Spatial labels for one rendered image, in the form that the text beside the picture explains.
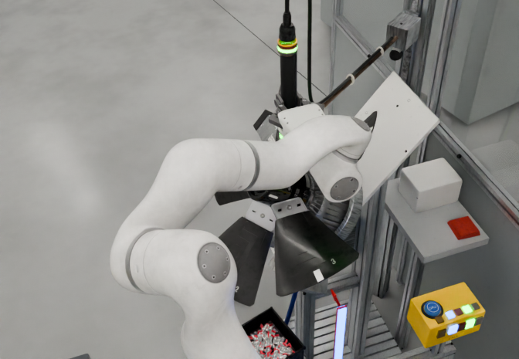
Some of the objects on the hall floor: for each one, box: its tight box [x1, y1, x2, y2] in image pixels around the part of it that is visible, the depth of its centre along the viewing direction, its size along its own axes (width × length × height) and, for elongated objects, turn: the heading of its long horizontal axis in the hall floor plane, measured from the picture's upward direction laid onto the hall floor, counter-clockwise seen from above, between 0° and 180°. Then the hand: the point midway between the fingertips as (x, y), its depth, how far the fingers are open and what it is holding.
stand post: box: [295, 291, 316, 359], centre depth 226 cm, size 4×9×91 cm, turn 21°
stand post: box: [345, 178, 388, 357], centre depth 223 cm, size 4×9×115 cm, turn 21°
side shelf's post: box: [395, 249, 426, 350], centre depth 236 cm, size 4×4×83 cm
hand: (288, 100), depth 141 cm, fingers closed on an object, 4 cm apart
